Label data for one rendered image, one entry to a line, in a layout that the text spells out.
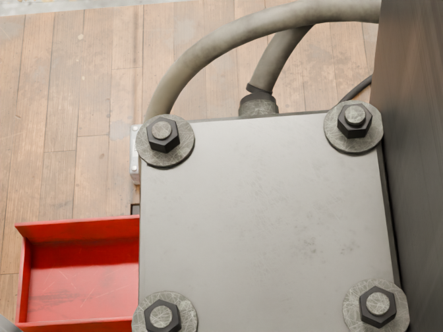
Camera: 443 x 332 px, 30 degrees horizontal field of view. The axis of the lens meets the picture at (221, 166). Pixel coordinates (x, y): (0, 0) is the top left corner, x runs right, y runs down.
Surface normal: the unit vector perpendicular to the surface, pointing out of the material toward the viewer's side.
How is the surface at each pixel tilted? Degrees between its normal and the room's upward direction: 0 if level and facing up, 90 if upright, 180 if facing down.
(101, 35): 0
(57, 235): 90
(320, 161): 0
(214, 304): 0
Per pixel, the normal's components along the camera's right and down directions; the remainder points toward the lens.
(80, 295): -0.09, -0.46
